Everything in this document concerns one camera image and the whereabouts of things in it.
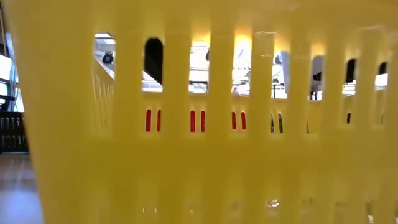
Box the yellow slotted plastic basket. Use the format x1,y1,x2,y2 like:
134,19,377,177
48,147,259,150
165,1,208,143
2,0,398,224

